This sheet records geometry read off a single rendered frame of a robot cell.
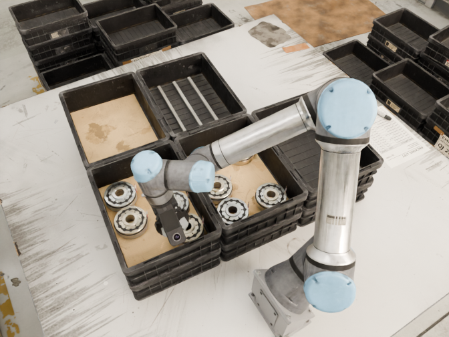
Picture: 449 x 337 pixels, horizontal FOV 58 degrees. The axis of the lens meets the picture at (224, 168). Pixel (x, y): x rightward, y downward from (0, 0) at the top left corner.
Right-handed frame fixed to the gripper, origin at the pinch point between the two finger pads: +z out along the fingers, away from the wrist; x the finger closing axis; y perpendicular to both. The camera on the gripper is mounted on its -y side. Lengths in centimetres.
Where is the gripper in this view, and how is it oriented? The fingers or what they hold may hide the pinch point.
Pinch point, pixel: (177, 233)
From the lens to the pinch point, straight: 125.9
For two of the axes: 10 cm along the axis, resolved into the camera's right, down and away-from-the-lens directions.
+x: -8.9, 4.3, -1.8
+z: 1.0, 5.6, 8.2
